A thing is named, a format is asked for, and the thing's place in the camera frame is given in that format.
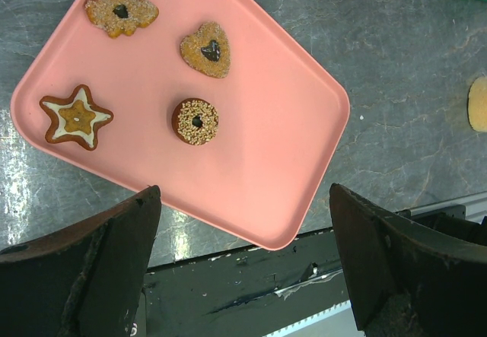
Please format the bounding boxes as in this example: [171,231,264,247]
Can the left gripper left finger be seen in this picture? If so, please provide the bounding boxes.
[1,186,161,336]

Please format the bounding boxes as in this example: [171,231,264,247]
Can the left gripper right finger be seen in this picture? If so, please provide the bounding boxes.
[329,183,486,336]

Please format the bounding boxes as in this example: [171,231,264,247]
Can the small chocolate nut donut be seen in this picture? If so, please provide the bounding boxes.
[171,98,219,146]

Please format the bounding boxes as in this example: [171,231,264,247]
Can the heart shaped cookie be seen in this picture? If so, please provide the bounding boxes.
[180,21,231,78]

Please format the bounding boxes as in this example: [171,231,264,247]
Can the flower shaped cookie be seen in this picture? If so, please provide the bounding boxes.
[84,0,159,39]

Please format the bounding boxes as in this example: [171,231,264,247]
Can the star shaped cookie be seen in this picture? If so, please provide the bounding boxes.
[39,84,114,151]

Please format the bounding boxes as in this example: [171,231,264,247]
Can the yellow round sponge cake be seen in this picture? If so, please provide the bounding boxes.
[467,77,487,132]

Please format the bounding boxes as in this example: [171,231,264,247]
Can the pink serving tray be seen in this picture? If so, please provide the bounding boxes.
[11,0,350,250]

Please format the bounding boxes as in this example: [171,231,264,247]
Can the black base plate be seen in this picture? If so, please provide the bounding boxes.
[143,228,348,336]

